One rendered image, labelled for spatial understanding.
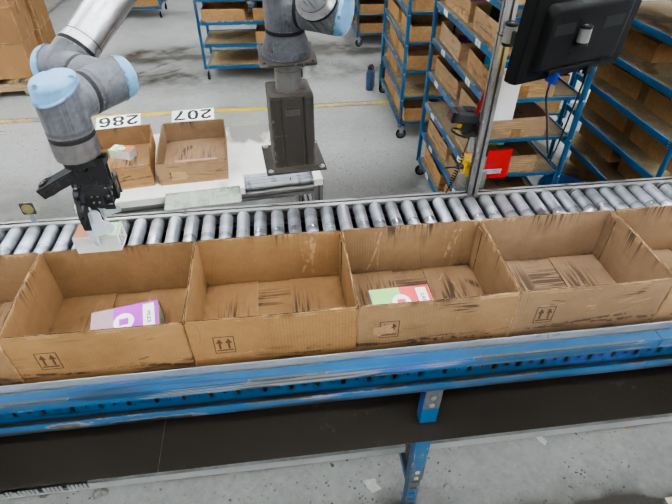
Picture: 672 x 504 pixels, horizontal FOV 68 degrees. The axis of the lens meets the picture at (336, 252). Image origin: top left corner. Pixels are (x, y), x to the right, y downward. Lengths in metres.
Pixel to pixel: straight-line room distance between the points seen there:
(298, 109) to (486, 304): 1.20
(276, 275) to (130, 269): 0.39
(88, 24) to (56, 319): 0.74
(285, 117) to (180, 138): 0.62
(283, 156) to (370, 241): 0.90
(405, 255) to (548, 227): 0.42
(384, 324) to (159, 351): 0.53
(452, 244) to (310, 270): 0.42
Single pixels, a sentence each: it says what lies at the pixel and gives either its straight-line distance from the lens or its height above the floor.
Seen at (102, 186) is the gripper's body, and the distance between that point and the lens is 1.19.
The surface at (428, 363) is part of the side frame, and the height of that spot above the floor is 0.91.
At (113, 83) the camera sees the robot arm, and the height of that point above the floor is 1.48.
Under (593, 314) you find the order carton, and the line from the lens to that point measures 1.42.
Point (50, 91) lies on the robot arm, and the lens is 1.09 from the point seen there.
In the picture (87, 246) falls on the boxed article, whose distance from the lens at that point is 1.29.
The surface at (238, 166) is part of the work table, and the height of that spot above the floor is 0.75.
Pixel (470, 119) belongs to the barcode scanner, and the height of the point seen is 1.06.
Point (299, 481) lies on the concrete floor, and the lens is 2.08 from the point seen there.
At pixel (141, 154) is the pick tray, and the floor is 0.76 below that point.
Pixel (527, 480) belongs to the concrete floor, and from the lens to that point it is 2.20.
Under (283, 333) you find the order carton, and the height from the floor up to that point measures 0.98.
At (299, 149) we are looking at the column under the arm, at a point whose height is 0.84.
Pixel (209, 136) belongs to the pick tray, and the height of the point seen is 0.77.
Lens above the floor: 1.88
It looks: 40 degrees down
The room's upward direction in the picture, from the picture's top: straight up
